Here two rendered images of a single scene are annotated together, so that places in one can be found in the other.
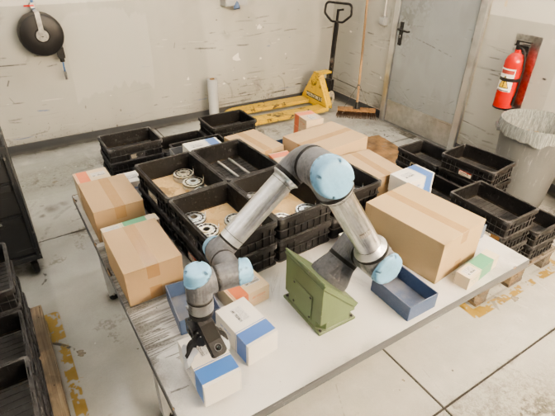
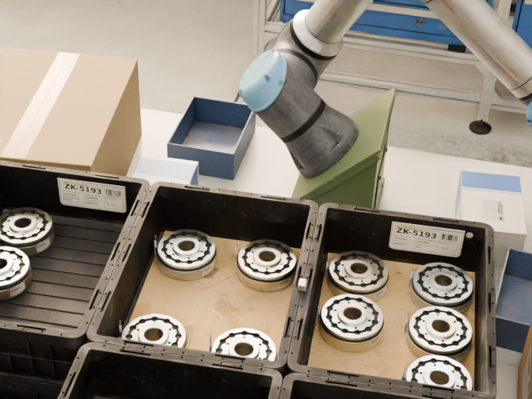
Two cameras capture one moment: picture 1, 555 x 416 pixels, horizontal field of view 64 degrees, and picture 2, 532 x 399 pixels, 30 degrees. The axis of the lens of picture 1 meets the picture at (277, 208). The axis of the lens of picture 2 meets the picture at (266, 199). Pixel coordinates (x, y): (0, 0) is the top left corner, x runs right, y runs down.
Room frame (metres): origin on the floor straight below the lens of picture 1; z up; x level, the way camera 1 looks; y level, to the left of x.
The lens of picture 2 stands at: (2.50, 0.88, 1.99)
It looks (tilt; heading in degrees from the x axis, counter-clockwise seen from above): 38 degrees down; 225
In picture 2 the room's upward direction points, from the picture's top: 2 degrees clockwise
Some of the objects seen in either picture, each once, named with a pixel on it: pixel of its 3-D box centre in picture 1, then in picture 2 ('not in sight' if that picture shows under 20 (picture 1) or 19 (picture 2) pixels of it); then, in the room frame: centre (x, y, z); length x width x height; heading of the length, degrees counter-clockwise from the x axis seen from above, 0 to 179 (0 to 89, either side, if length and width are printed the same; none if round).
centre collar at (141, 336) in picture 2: not in sight; (153, 335); (1.84, 0.00, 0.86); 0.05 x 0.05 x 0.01
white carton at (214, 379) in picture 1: (209, 364); not in sight; (0.90, 0.20, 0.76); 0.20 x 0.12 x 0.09; 33
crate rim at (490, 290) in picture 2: (221, 212); (397, 295); (1.53, 0.23, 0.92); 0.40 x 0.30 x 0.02; 36
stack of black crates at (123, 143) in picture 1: (134, 165); not in sight; (3.02, 1.10, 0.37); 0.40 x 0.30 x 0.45; 123
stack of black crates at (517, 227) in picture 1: (483, 231); not in sight; (2.24, -1.27, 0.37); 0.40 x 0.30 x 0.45; 33
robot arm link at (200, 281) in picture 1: (199, 283); not in sight; (0.92, 0.21, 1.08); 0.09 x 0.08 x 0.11; 116
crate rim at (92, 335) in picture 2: (280, 192); (211, 270); (1.71, -0.01, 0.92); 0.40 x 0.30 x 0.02; 36
